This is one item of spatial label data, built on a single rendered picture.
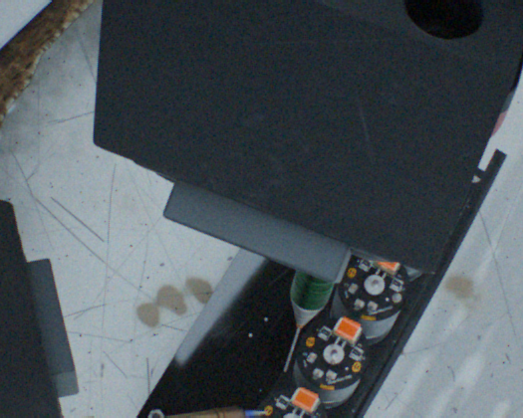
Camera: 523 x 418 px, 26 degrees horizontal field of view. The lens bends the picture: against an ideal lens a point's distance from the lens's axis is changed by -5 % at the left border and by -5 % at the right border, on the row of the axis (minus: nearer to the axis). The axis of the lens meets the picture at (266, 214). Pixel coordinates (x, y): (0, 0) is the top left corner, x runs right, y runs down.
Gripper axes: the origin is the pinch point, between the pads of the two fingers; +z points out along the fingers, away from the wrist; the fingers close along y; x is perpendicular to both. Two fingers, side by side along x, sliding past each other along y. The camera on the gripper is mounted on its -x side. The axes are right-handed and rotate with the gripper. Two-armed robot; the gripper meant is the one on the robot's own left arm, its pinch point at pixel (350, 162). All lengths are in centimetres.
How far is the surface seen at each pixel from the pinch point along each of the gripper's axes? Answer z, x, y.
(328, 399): 14.7, 2.1, 1.6
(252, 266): 15.9, 7.2, -3.0
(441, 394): 17.6, 5.8, 5.8
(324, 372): 12.4, 1.7, 1.1
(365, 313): 11.6, 4.0, 1.7
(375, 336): 14.3, 5.1, 2.3
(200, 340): 17.1, 3.9, -3.7
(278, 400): 12.9, 0.3, 0.1
